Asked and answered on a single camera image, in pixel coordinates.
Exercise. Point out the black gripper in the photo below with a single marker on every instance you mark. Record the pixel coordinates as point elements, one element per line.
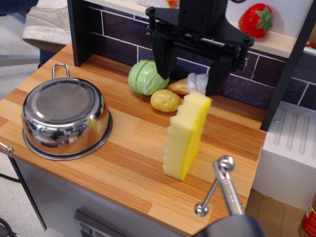
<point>199,27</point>

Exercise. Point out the yellow sponge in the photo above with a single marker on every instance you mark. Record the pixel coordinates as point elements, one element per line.
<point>184,135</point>

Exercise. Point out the stainless steel pot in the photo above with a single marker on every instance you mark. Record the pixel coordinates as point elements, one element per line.
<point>65,118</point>

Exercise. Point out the toy ice cream cone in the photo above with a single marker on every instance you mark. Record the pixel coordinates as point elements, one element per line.
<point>194,82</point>

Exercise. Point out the yellow toy potato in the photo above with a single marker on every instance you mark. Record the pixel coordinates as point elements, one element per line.
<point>165,100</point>

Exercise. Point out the green toy cabbage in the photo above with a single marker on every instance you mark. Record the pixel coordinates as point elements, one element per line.
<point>144,78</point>

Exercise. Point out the red toy strawberry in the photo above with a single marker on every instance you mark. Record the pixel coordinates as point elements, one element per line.
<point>257,20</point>

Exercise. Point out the white orange toy on shelf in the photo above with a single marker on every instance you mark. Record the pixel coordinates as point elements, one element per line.
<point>160,3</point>

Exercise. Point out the wooden shelf board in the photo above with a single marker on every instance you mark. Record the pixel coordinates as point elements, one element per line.
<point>273,43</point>

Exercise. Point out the metal clamp screw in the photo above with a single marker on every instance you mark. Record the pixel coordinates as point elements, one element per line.
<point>222,168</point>

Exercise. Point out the white drainer sink unit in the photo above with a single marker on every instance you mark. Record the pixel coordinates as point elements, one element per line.
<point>287,167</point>

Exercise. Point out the white sneaker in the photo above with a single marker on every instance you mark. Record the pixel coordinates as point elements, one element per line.
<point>47,25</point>

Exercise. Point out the grey oven control panel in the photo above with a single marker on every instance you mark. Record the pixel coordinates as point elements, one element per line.
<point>89,227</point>

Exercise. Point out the red labelled jar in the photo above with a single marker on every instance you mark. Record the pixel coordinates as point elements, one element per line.
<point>308,223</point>

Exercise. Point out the small metal knob rod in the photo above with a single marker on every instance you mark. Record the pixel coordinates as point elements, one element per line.
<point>8,150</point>

